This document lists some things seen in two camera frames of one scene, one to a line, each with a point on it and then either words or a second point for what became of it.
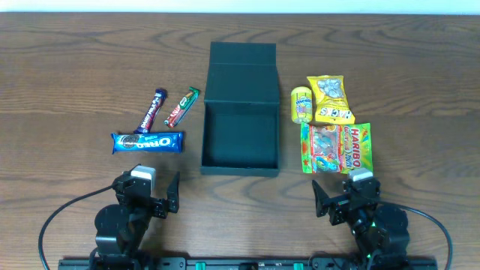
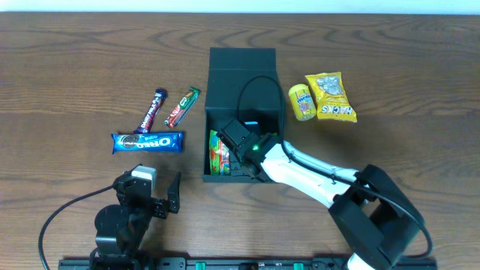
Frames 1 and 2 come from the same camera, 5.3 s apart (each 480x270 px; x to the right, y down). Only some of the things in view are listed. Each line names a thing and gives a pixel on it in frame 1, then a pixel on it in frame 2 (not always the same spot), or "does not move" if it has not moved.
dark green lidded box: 241,132 does not move
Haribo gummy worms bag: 336,148 -> 219,155
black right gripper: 344,202 -> 232,163
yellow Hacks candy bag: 331,104 does not move
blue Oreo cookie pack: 148,142 does not move
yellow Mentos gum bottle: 301,104 does not move
